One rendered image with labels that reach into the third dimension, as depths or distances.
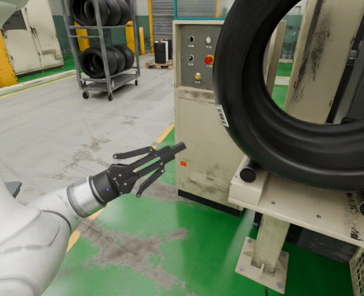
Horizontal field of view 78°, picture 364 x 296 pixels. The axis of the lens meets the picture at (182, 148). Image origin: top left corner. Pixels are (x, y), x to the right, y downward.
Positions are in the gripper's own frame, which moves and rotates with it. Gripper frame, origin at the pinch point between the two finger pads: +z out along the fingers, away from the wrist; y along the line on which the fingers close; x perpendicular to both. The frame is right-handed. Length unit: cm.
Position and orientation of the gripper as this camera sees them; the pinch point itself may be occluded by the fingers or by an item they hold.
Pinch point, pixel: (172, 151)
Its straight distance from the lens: 57.1
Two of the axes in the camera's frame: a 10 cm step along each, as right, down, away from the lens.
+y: 4.4, 8.7, 2.3
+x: 1.7, 1.7, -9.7
